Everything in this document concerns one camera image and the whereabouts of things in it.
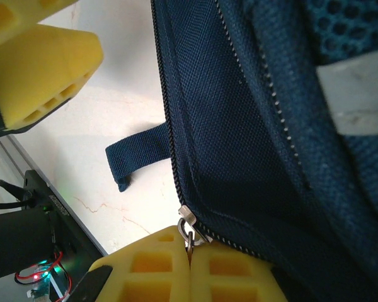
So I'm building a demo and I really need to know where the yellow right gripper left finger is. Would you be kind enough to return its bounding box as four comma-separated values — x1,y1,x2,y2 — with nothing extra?
67,226,192,302

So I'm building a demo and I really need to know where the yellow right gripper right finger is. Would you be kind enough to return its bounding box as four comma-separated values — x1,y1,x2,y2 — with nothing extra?
190,241,289,302

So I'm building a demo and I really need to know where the navy blue backpack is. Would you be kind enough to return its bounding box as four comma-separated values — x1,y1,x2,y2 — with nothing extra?
105,0,378,302

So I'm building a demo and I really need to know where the aluminium mounting rail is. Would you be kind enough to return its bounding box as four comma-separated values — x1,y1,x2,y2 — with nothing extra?
0,137,110,257

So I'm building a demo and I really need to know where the black power cable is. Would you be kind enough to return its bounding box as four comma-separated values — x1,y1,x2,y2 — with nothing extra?
0,178,38,211

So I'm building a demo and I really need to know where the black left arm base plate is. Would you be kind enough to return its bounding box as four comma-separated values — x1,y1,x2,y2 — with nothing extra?
23,169,110,264

